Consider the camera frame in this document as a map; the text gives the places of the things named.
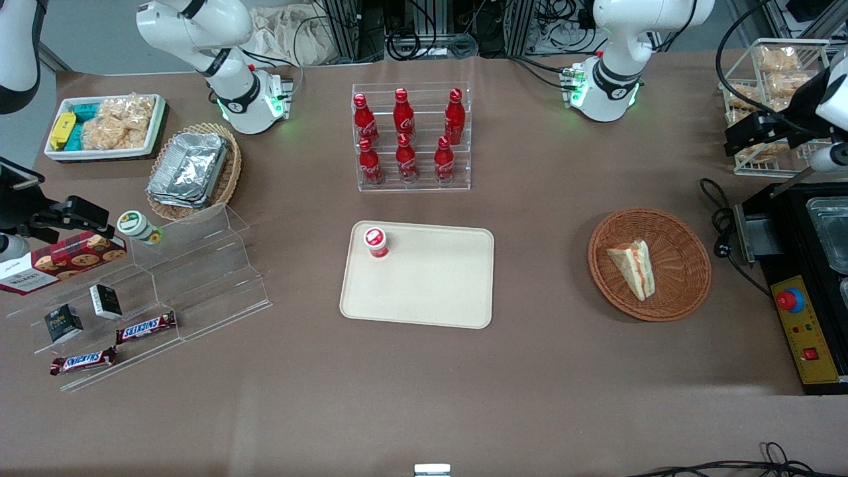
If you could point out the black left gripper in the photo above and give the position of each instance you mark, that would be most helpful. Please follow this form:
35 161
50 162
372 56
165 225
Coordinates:
797 103

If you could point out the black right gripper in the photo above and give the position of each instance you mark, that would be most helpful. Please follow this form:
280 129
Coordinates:
20 207

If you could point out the triangular sandwich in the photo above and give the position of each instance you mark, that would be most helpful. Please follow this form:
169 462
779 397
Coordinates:
633 265

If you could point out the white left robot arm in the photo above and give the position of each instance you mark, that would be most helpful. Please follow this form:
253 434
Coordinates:
613 79

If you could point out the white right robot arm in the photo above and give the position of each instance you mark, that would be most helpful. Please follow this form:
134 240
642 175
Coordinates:
232 86

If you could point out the round brown wicker basket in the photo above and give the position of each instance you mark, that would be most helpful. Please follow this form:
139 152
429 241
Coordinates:
682 265

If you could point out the oval light wicker basket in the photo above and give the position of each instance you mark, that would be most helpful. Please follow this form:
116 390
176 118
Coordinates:
232 172

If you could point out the beige plastic tray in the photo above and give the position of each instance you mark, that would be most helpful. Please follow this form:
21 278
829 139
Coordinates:
430 285

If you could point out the clear bag of chips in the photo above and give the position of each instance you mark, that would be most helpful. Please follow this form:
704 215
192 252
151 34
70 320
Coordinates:
742 96
788 85
762 156
778 59

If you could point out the green white yogurt cup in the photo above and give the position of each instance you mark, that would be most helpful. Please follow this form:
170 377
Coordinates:
136 225

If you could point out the red tartan cookie box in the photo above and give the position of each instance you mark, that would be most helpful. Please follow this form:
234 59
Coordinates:
66 262

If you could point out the small black box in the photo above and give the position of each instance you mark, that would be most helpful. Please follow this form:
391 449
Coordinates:
63 323
106 301

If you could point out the white rectangular snack bin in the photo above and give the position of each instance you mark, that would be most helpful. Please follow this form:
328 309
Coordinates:
99 154

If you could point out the clear bag of rice crackers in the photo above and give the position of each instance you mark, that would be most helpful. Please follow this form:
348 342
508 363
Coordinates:
109 136
129 109

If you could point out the teal snack packet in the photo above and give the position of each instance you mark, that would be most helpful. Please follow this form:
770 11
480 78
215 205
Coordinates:
85 111
75 138

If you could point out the clear acrylic stepped shelf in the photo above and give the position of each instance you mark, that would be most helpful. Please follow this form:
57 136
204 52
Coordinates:
199 265

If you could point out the Snickers chocolate bar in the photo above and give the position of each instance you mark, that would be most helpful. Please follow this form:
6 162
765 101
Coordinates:
83 361
146 328

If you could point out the yellow snack packet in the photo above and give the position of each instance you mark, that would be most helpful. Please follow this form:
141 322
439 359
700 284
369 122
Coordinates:
61 130

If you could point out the stacked aluminium foil containers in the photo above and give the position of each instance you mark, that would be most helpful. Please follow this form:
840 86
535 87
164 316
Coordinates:
189 169

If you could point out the steel pan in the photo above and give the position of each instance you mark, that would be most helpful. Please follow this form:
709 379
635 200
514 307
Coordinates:
831 232

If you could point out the black machine with yellow panel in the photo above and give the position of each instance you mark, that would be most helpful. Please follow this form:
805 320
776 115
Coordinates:
821 331

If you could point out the white power strip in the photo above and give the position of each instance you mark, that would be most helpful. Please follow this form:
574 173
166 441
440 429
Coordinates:
563 36

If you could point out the beige cloth bag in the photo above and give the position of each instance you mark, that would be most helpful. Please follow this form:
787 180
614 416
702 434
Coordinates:
285 36

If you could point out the small red white cup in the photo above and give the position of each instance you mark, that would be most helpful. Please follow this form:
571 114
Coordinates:
375 242

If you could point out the red cola bottle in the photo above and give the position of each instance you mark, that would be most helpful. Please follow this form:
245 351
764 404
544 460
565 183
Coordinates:
370 165
406 162
403 116
454 119
444 162
363 122

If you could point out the clear acrylic bottle rack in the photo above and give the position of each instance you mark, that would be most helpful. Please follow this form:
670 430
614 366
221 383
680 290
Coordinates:
424 185

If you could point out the aluminium frame post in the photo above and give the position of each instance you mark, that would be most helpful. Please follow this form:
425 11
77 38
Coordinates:
344 26
523 26

